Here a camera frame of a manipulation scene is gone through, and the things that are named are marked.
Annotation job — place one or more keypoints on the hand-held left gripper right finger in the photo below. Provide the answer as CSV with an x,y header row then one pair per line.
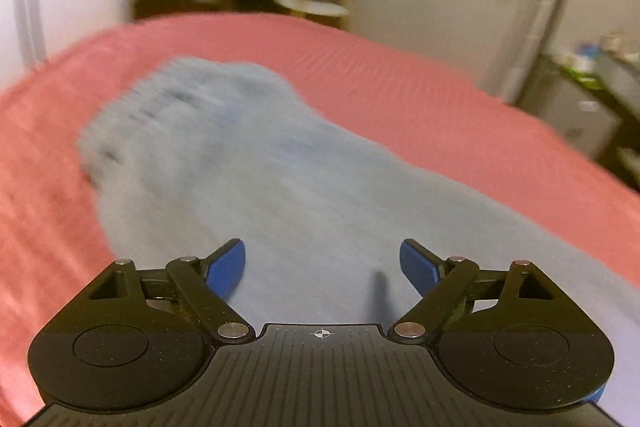
x,y
416,264

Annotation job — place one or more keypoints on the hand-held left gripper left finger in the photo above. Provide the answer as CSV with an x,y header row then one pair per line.
x,y
229,264

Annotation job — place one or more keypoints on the grey-blue fluffy towel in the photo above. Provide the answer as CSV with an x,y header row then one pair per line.
x,y
280,187

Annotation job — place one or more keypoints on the pink ribbed blanket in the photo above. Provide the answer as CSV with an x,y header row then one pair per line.
x,y
410,107

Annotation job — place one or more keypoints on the grey drawer cabinet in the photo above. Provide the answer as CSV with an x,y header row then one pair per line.
x,y
570,112

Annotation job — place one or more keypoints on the green cloth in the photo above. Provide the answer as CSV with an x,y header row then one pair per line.
x,y
580,69

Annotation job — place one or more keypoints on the blue and white tub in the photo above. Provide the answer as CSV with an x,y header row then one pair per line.
x,y
587,51

